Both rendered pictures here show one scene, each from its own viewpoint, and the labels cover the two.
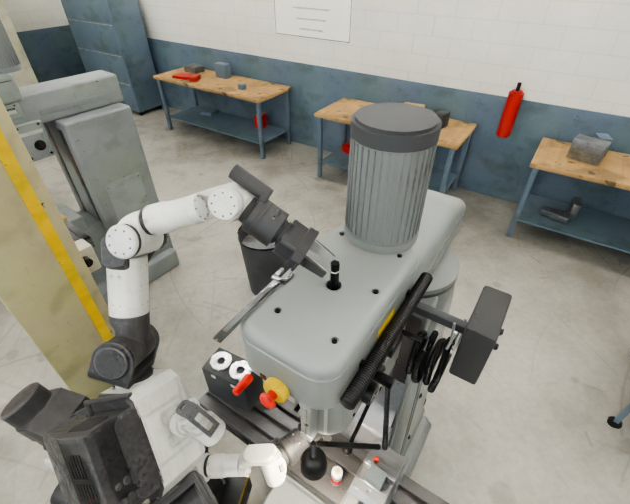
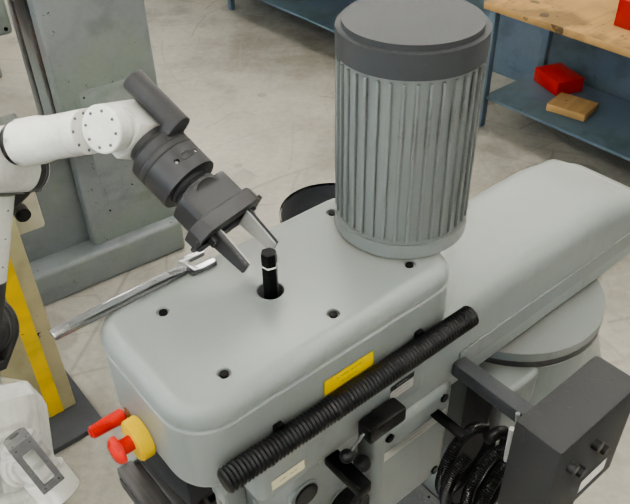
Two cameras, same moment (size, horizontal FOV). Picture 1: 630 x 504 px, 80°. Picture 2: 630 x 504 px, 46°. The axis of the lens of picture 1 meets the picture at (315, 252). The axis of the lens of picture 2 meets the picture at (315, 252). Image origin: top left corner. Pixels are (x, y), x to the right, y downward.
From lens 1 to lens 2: 35 cm
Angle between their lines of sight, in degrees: 14
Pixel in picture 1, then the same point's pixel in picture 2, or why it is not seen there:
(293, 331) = (169, 346)
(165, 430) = not seen: outside the picture
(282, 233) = (188, 188)
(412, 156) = (416, 88)
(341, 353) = (223, 394)
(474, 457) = not seen: outside the picture
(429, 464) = not seen: outside the picture
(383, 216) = (377, 188)
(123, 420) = not seen: outside the picture
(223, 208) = (101, 135)
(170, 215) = (38, 137)
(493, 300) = (596, 384)
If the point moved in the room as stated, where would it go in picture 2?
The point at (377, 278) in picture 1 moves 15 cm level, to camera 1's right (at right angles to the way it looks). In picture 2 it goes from (348, 294) to (458, 314)
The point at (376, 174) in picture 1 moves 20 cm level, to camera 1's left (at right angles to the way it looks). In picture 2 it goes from (361, 113) to (217, 95)
